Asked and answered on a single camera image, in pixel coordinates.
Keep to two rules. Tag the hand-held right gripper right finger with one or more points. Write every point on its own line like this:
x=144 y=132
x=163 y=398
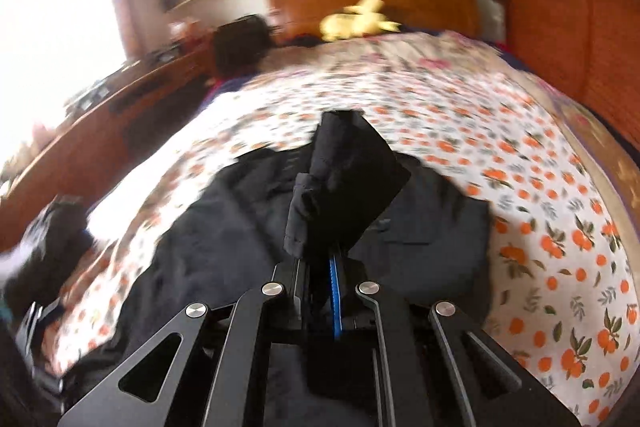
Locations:
x=336 y=297

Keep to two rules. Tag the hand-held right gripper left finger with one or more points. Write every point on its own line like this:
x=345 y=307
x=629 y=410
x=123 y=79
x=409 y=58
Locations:
x=300 y=297

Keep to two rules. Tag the black double-breasted coat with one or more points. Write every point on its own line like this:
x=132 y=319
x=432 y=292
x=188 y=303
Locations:
x=225 y=227

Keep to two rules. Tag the dark folded clothes pile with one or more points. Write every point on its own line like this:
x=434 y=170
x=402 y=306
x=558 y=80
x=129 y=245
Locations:
x=45 y=247

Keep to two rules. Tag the orange fruit print bed sheet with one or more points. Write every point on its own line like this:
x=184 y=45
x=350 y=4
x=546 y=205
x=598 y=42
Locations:
x=450 y=132

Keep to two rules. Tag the navy red striped blanket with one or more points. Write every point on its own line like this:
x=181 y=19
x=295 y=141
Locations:
x=220 y=88

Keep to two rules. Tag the spare black gripper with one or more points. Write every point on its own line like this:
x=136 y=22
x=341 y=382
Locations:
x=165 y=54
x=92 y=96

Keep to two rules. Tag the floral quilt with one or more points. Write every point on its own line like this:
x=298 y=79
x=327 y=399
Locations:
x=400 y=52

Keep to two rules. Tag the black backpack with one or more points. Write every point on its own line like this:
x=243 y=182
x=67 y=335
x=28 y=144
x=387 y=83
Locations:
x=242 y=47

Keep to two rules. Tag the yellow plush toy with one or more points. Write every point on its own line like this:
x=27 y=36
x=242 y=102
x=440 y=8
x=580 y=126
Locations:
x=355 y=22

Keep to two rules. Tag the red and white paper bag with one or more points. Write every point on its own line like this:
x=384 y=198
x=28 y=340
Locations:
x=185 y=29

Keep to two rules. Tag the wooden bed headboard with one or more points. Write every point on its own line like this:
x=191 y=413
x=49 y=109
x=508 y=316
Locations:
x=425 y=2

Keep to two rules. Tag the wood framed window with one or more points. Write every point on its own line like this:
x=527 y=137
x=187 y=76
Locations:
x=55 y=32

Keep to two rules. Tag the wooden louvered wardrobe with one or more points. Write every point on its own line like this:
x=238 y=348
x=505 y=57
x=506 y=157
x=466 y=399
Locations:
x=565 y=7

